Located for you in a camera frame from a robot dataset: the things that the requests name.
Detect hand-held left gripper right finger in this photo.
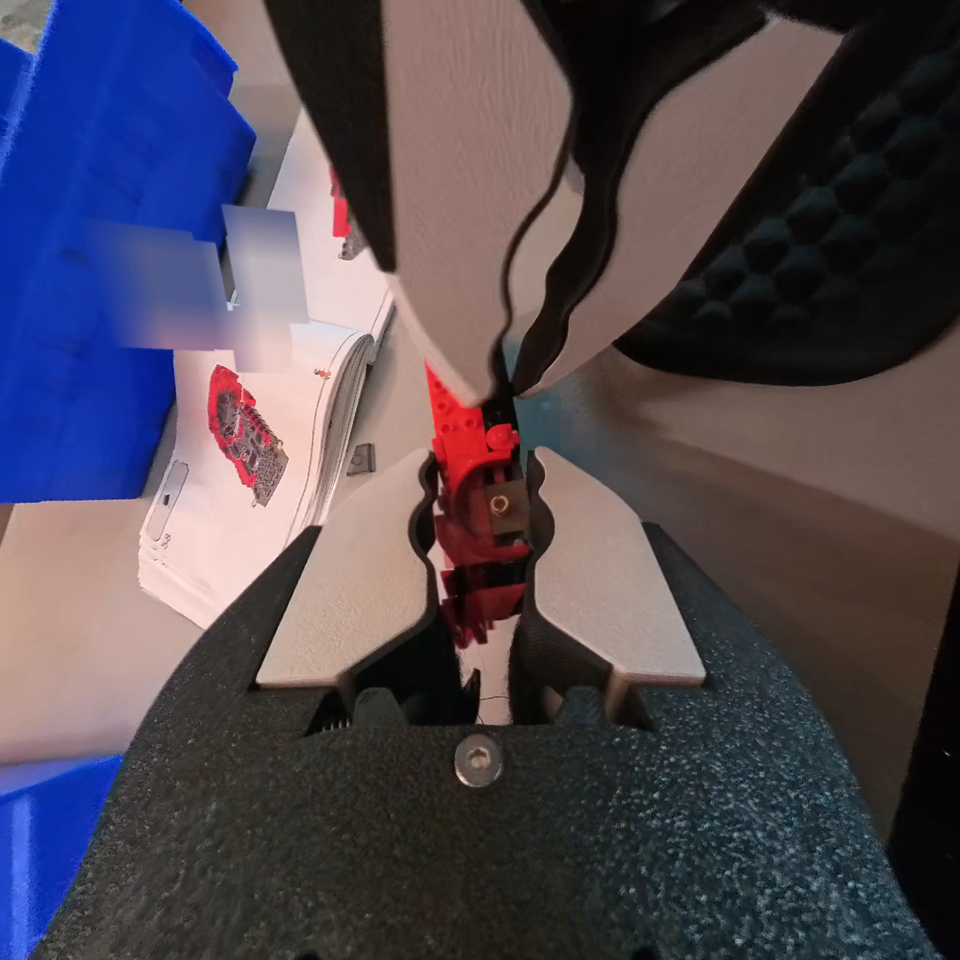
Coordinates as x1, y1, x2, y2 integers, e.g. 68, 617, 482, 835
523, 447, 708, 691

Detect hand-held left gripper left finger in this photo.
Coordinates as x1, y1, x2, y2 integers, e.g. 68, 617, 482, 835
255, 448, 441, 695

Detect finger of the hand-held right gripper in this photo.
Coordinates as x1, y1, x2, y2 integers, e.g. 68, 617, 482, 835
514, 0, 850, 399
381, 0, 577, 408

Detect red black toy brick car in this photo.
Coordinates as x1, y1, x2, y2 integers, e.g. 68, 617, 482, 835
425, 362, 535, 648

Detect open instruction booklet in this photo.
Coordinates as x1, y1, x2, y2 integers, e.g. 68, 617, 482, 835
137, 105, 397, 631

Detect black bumpy wrist rest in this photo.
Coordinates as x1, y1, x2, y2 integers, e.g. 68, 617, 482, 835
613, 30, 960, 388

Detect blue plastic bin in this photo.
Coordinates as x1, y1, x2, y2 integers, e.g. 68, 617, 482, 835
0, 0, 258, 505
0, 37, 39, 144
0, 753, 125, 960

